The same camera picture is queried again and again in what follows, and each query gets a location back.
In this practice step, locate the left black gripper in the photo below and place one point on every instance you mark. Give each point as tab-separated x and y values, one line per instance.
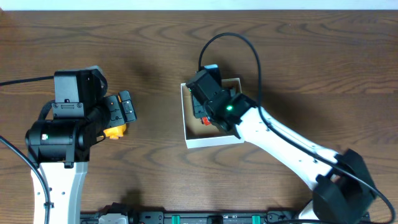
115	111

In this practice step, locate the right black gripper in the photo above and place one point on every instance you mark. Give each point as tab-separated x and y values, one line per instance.
199	109

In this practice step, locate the red toy car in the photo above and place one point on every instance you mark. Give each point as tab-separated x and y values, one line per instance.
205	121

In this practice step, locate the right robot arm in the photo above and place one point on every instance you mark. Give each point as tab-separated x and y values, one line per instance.
341	184

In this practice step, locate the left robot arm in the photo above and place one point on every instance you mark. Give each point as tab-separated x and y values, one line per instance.
59	142

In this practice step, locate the orange dinosaur toy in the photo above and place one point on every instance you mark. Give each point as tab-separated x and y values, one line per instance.
115	132

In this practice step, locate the white cardboard box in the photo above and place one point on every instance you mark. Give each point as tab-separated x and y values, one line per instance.
197	134

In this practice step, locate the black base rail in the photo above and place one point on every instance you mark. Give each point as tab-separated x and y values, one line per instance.
119	213

